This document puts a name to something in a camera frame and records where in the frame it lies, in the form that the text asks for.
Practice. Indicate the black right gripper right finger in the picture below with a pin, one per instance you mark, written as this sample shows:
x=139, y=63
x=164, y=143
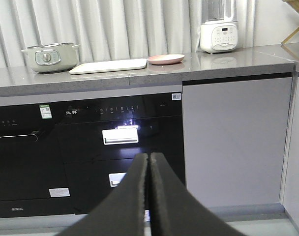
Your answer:
x=174, y=211

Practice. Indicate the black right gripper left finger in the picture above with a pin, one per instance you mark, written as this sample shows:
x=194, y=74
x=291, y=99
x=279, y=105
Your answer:
x=122, y=212

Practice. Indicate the cream bear serving tray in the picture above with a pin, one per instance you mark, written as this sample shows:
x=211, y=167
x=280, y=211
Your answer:
x=109, y=66

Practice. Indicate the pink round plate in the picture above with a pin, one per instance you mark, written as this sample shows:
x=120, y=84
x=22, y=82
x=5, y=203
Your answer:
x=166, y=59

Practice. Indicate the black disinfection cabinet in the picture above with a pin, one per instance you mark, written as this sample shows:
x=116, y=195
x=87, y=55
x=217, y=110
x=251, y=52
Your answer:
x=88, y=162

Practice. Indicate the black built-in dishwasher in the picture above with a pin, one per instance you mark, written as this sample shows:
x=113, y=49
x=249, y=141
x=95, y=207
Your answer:
x=32, y=176

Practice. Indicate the grey cabinet door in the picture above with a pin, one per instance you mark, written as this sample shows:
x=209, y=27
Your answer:
x=234, y=141

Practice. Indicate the white side cabinet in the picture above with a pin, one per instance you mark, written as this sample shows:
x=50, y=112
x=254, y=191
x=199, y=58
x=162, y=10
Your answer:
x=290, y=177

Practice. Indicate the pale green electric cooking pot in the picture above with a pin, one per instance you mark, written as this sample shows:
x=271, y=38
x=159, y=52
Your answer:
x=52, y=57

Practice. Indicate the white pleated curtain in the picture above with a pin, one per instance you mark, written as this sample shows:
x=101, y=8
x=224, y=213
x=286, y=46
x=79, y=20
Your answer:
x=104, y=29

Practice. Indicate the lower silver drawer handle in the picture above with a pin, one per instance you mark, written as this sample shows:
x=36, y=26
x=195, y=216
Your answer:
x=115, y=178

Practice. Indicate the silver drawer handle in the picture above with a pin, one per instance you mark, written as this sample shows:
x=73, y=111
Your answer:
x=115, y=178
x=120, y=136

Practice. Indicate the upper silver drawer handle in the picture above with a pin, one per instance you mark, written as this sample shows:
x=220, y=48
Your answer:
x=120, y=136

